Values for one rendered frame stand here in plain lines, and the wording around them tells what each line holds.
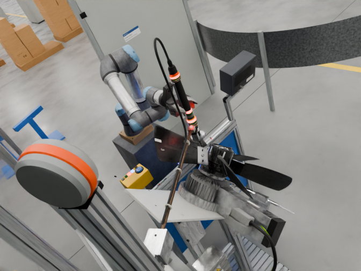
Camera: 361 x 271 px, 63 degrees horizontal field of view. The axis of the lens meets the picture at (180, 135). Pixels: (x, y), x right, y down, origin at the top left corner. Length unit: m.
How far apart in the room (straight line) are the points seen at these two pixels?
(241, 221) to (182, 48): 2.66
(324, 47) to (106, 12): 2.04
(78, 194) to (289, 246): 2.07
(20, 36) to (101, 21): 5.76
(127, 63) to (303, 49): 1.88
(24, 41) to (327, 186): 7.66
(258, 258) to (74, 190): 1.94
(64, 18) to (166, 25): 6.22
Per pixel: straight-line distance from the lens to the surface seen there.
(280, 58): 3.20
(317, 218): 2.64
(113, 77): 1.70
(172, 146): 1.35
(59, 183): 0.62
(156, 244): 1.01
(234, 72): 2.01
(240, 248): 1.94
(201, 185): 1.42
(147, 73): 3.38
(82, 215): 0.71
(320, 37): 3.08
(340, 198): 2.75
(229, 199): 1.39
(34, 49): 8.80
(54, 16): 9.34
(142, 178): 1.77
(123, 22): 3.17
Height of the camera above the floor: 2.23
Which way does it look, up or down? 38 degrees down
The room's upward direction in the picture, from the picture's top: 24 degrees counter-clockwise
